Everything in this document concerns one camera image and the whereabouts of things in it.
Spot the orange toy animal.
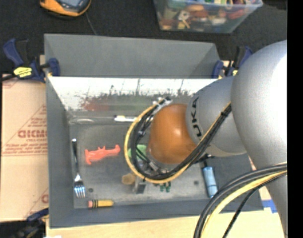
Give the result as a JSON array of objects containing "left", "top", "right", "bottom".
[{"left": 84, "top": 144, "right": 121, "bottom": 166}]

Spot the green round thing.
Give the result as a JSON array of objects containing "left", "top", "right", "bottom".
[{"left": 135, "top": 144, "right": 148, "bottom": 158}]

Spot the silver metal fork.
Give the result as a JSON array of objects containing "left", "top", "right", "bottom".
[{"left": 71, "top": 138, "right": 86, "bottom": 199}]

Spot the grey metal bin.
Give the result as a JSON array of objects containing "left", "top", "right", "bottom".
[{"left": 44, "top": 33, "right": 264, "bottom": 228}]

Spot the tan small cup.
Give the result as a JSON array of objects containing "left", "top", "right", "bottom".
[{"left": 121, "top": 173, "right": 137, "bottom": 185}]

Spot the yellow pencil-shaped eraser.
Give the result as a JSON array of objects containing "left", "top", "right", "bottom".
[{"left": 87, "top": 199, "right": 115, "bottom": 209}]

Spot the brown cardboard board red print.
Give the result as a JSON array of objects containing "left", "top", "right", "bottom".
[{"left": 0, "top": 74, "right": 50, "bottom": 223}]

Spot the blue cylinder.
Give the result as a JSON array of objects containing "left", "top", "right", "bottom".
[{"left": 202, "top": 166, "right": 219, "bottom": 199}]

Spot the white and yellow flat stick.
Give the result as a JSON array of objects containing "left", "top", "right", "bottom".
[{"left": 114, "top": 115, "right": 137, "bottom": 123}]

